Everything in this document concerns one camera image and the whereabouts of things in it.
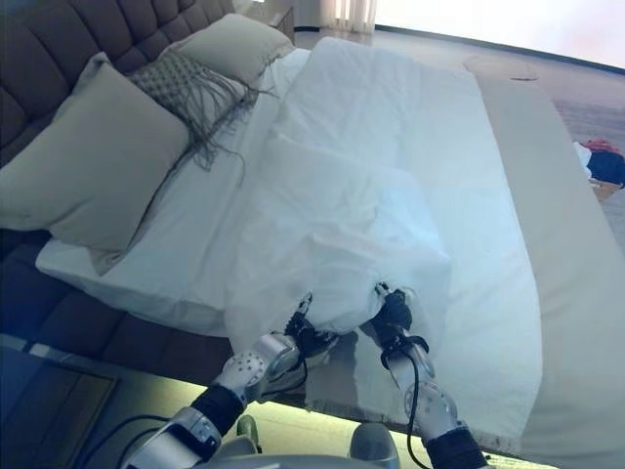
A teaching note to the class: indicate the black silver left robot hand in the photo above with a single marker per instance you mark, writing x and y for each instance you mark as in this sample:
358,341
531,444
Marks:
307,332

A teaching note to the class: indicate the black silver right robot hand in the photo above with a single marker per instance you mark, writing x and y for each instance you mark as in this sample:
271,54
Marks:
393,315

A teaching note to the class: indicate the white duvet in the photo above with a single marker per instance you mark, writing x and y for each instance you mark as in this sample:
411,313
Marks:
342,195

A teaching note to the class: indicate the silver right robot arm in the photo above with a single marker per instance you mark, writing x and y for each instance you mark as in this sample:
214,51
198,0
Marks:
434,405

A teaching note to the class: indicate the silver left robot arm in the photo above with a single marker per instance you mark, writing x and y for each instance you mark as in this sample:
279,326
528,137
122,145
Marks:
234,381

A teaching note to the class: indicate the beige bed coverlet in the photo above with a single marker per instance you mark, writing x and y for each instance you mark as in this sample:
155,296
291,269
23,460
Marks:
581,293

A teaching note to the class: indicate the silver left robot leg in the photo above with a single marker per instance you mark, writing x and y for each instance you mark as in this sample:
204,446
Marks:
250,432

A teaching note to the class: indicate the silver robot leg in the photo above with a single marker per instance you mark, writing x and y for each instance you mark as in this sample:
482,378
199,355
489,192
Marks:
373,444
250,432

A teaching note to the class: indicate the grey robot torso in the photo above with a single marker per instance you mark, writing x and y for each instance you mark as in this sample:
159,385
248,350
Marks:
303,459

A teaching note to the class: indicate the silver right robot leg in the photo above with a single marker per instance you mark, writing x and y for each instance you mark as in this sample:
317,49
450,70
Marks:
373,444

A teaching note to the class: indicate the pile of clothes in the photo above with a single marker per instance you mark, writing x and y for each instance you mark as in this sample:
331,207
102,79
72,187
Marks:
603,156

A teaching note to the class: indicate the large beige pillow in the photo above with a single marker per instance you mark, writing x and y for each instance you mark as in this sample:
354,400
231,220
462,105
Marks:
107,161

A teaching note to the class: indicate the grey fringed woven cushion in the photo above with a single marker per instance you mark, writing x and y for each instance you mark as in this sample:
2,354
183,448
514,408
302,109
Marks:
185,83

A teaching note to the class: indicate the light sheer curtain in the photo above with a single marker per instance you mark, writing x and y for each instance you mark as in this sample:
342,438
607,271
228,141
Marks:
346,14

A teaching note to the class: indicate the small wooden nightstand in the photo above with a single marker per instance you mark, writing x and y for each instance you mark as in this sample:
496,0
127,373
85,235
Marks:
283,19

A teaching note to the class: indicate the brown upholstered bed frame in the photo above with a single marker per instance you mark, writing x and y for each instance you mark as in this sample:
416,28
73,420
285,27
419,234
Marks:
73,312

